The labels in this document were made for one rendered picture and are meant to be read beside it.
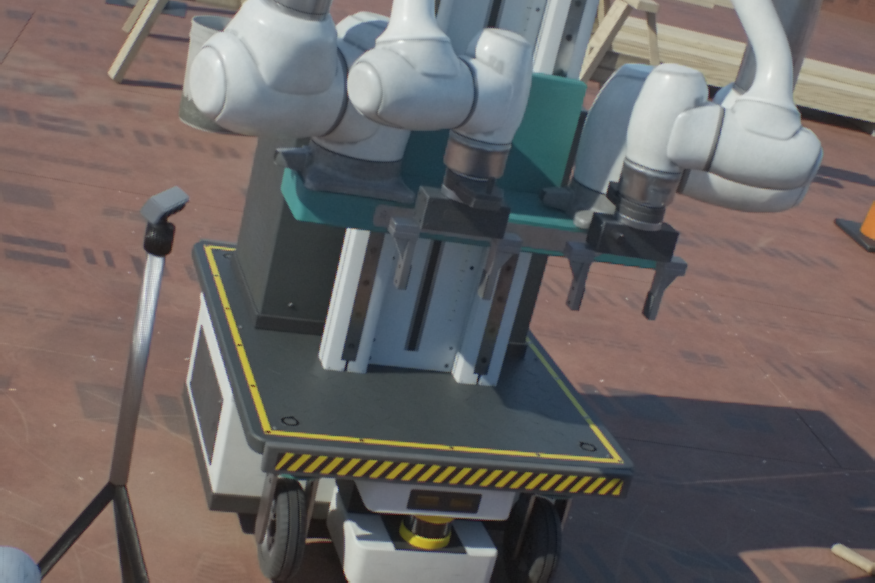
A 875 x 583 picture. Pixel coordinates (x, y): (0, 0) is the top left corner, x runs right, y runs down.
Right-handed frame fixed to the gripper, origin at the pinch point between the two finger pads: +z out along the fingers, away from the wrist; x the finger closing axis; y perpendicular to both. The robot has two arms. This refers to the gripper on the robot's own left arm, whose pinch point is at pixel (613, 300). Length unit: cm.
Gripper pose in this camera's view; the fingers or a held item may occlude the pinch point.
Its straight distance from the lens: 225.1
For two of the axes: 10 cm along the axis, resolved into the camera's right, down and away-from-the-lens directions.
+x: 9.4, 1.2, 3.3
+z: -2.3, 9.2, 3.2
